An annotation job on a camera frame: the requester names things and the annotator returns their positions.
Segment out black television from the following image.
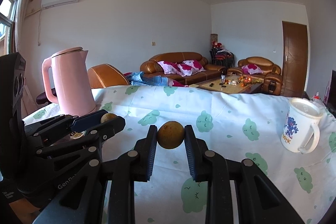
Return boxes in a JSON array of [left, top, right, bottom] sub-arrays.
[[327, 70, 336, 109]]

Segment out pink electric kettle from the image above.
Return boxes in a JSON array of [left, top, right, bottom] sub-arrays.
[[41, 47, 97, 117]]

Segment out brown leather armchair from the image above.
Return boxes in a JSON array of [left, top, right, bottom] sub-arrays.
[[227, 56, 283, 95]]

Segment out wooden coffee table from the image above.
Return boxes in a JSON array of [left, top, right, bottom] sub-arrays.
[[196, 75, 264, 94]]

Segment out window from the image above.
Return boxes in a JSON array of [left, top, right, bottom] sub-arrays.
[[0, 0, 19, 56]]

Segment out blue cloth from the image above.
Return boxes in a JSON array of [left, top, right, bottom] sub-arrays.
[[123, 71, 174, 86]]

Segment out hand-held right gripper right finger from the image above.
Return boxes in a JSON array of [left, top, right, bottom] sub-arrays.
[[184, 124, 306, 224]]

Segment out white mug with blue print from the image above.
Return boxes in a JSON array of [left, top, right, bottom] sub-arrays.
[[280, 98, 324, 153]]

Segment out dark wooden chair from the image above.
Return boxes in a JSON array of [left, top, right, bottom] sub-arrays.
[[36, 88, 59, 105]]

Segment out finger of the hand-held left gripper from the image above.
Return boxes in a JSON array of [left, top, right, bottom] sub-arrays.
[[24, 109, 109, 137], [37, 116, 126, 180]]

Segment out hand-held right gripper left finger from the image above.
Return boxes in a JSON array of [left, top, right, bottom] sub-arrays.
[[34, 125, 158, 224]]

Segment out light curtain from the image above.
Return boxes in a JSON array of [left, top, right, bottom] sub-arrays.
[[13, 0, 36, 54]]

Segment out pink floral pillow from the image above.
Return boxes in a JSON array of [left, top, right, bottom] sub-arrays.
[[177, 60, 206, 77], [157, 61, 181, 75], [241, 64, 263, 75]]

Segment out brown wooden door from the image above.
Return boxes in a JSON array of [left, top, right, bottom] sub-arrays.
[[282, 21, 308, 97]]

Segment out yellow-brown longan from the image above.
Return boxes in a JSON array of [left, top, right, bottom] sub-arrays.
[[157, 121, 185, 149], [100, 113, 118, 123]]

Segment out white tablecloth with green clouds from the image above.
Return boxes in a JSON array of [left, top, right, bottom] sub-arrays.
[[22, 85, 336, 224]]

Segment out stacked dark chairs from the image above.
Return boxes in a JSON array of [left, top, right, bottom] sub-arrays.
[[209, 49, 235, 68]]

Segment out brown leather sofa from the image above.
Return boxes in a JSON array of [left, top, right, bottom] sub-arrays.
[[140, 52, 229, 85]]

